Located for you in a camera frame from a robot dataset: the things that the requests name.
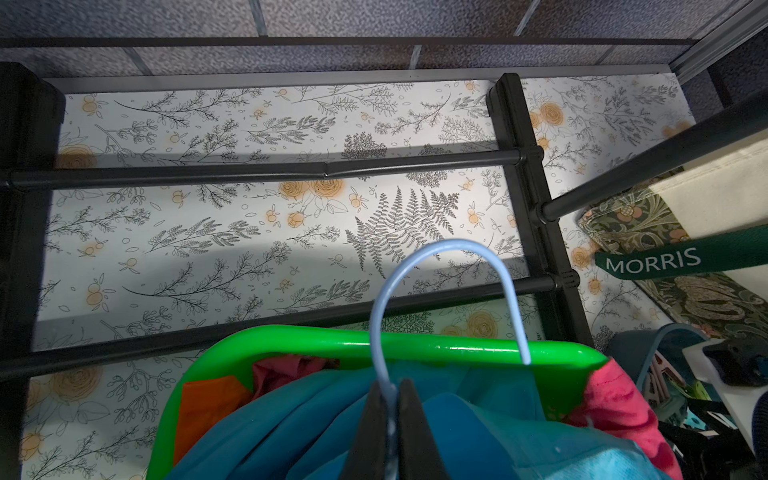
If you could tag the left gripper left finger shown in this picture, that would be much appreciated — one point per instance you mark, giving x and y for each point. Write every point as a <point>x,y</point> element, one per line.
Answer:
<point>368,457</point>

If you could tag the teal clothespin tray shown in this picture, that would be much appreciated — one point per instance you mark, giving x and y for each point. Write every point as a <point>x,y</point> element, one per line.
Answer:
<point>654,360</point>

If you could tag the blue t-shirt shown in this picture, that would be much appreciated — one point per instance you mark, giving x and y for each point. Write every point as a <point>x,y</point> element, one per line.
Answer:
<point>450,432</point>

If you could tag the cream tote bag green handles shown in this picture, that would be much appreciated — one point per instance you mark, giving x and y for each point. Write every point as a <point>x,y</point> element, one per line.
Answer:
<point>695,240</point>

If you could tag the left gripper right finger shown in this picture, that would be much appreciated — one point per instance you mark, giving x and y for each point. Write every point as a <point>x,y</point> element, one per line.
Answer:
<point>418,455</point>

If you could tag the black clothes rack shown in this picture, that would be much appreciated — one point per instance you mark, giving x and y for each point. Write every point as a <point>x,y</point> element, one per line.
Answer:
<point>32,111</point>

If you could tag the green plastic laundry basket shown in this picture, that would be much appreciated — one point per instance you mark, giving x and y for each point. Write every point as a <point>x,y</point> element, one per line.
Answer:
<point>561,369</point>

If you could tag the light blue wire hanger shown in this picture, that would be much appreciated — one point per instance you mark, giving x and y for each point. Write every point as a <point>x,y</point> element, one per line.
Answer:
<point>389,391</point>

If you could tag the orange garment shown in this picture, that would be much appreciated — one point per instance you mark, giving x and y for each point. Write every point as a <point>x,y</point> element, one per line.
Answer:
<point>203,405</point>

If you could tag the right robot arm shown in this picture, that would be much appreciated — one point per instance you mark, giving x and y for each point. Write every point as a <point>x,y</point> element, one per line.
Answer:
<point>721,432</point>

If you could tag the pink garment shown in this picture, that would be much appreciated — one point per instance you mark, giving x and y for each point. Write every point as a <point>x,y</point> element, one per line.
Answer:
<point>618,408</point>

